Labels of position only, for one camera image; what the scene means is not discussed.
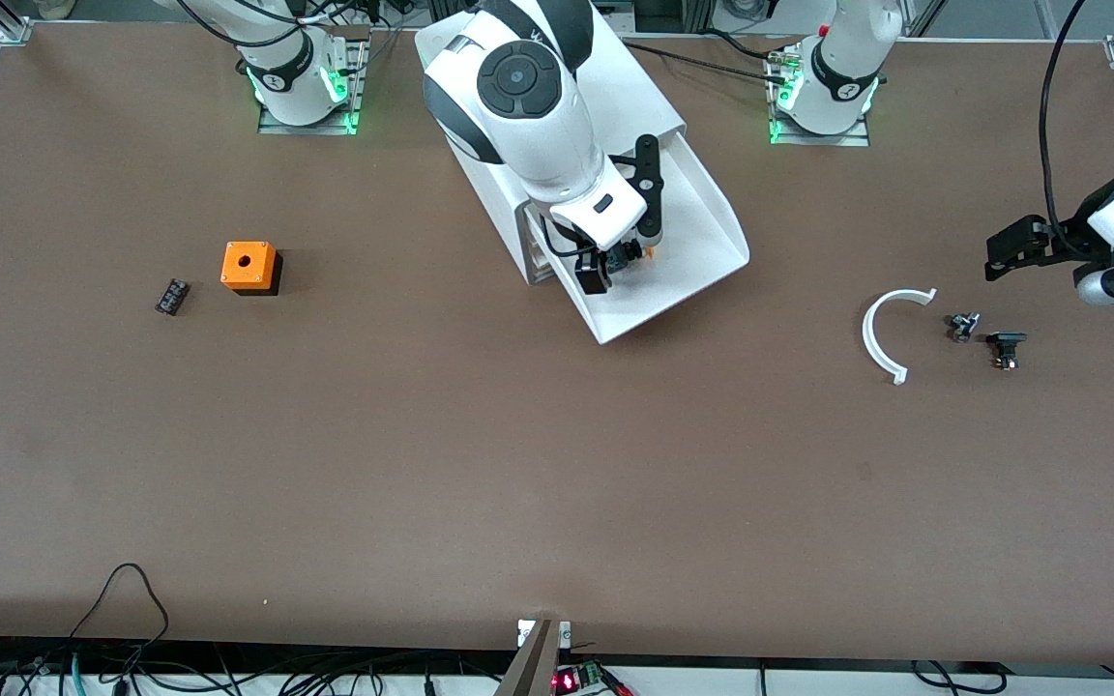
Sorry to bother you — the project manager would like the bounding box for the orange push button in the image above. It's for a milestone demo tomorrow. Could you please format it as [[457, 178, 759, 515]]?
[[612, 238, 658, 276]]

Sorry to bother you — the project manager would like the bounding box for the orange push-button box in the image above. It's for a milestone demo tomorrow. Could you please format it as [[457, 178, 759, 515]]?
[[220, 241, 284, 297]]

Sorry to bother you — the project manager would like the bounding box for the circuit board with red LED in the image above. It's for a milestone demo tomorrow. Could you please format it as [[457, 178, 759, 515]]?
[[552, 660, 635, 696]]

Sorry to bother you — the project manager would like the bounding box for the black switch component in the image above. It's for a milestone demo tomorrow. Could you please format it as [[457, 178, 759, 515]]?
[[987, 332, 1029, 371]]

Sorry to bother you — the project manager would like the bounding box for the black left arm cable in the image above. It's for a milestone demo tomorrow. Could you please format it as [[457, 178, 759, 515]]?
[[1041, 0, 1090, 243]]

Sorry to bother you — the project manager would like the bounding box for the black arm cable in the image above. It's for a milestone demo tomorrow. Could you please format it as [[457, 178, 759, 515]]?
[[175, 0, 311, 49], [1041, 0, 1090, 243]]

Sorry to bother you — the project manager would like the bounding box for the black cable on table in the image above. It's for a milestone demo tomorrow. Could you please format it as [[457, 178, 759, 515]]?
[[620, 31, 800, 83]]

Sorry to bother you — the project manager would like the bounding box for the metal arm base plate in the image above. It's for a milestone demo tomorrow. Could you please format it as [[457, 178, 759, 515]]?
[[257, 27, 369, 136], [765, 43, 870, 148]]

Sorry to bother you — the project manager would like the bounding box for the white semicircular bracket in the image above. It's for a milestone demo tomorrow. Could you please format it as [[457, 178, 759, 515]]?
[[862, 288, 938, 386]]

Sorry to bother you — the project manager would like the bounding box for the grey camera mount bar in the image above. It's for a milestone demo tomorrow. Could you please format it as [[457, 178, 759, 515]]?
[[494, 619, 572, 696]]

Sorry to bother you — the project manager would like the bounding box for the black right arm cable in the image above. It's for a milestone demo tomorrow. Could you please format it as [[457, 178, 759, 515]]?
[[175, 0, 311, 49]]

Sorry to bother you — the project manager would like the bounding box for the black cable loop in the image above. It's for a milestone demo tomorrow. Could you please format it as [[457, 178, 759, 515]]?
[[910, 660, 1008, 695]]

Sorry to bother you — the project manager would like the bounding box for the thin black looped cable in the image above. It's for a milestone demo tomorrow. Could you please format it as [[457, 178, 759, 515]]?
[[69, 563, 171, 644]]

